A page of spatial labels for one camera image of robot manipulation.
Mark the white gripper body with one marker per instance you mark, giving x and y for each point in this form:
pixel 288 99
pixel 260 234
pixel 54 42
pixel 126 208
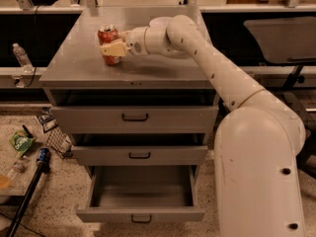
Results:
pixel 135 39

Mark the orange soda can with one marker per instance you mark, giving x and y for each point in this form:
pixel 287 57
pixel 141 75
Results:
pixel 106 34

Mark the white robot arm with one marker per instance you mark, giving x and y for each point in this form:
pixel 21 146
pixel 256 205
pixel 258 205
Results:
pixel 255 145

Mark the grey drawer cabinet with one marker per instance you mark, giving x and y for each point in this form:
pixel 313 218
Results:
pixel 78 77

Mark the grey top drawer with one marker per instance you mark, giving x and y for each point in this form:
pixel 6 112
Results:
pixel 135 119

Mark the grey middle drawer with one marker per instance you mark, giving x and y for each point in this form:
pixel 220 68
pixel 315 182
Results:
pixel 139 155

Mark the grey open bottom drawer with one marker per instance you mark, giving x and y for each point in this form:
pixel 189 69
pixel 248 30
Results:
pixel 142 194

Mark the white ceramic bowl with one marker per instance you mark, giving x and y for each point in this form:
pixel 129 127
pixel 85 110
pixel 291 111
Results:
pixel 159 22

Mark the clear plastic water bottle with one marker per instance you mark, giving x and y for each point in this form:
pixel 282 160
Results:
pixel 23 58

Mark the dark snack packet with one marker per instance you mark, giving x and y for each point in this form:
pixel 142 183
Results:
pixel 47 120

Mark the black pole with blue grip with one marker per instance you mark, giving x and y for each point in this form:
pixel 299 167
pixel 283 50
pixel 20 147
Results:
pixel 42 167

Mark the green snack bag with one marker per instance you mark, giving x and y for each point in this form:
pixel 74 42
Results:
pixel 21 142

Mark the crushed plastic bottle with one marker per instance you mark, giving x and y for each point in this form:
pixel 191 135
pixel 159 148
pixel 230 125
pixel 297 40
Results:
pixel 19 167

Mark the black office chair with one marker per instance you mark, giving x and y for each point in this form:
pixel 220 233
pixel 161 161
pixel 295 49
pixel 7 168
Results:
pixel 290 41

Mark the wire mesh basket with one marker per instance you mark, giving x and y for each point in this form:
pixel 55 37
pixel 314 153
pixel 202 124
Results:
pixel 59 143

